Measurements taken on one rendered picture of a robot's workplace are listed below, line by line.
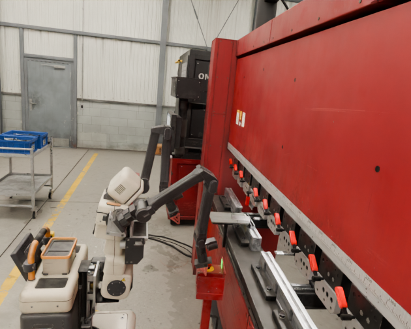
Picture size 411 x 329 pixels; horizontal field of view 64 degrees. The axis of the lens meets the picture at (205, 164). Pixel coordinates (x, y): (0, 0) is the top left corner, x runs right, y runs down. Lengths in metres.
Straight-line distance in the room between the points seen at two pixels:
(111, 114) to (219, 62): 6.23
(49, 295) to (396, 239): 1.57
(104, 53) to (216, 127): 6.25
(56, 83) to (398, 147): 8.60
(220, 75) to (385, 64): 2.09
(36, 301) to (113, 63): 7.51
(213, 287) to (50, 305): 0.87
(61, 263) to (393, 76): 1.74
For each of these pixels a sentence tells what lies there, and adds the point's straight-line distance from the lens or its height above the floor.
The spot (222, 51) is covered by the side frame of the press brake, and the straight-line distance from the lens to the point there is 3.03.
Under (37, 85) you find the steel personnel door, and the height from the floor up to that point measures 1.51.
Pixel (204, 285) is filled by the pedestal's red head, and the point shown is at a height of 0.75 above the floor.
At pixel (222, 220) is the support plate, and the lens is 2.29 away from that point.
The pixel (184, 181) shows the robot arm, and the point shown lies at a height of 1.41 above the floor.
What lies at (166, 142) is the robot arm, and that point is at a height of 1.52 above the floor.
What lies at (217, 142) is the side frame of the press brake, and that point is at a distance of 3.06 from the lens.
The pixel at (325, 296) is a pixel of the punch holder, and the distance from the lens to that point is 1.30.
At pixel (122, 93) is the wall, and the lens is 8.91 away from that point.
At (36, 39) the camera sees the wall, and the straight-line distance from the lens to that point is 9.31.
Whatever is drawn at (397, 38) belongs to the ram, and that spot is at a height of 2.05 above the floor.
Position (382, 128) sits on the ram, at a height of 1.81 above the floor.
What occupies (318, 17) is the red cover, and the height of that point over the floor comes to 2.19.
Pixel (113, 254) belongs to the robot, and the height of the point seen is 0.91.
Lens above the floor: 1.88
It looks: 13 degrees down
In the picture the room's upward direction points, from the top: 6 degrees clockwise
